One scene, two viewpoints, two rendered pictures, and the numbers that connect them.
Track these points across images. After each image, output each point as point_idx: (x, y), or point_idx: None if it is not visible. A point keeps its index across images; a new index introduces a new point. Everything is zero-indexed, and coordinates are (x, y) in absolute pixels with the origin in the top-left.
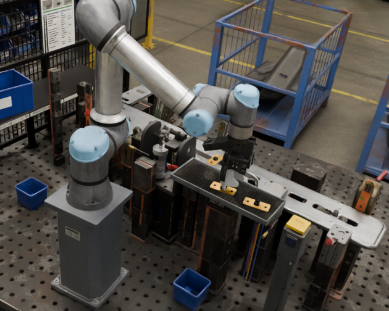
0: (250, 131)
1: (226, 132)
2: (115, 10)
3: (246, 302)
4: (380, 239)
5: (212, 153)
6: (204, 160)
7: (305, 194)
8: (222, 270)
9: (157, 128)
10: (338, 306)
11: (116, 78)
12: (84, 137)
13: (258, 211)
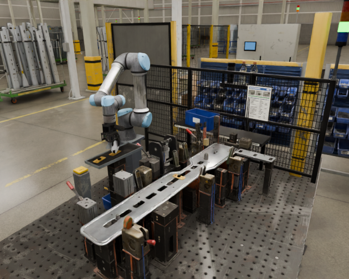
0: (103, 118)
1: (201, 173)
2: (122, 58)
3: (104, 226)
4: (87, 236)
5: (185, 176)
6: (178, 173)
7: (142, 207)
8: (113, 202)
9: (172, 140)
10: (88, 269)
11: (134, 91)
12: (124, 109)
13: (94, 160)
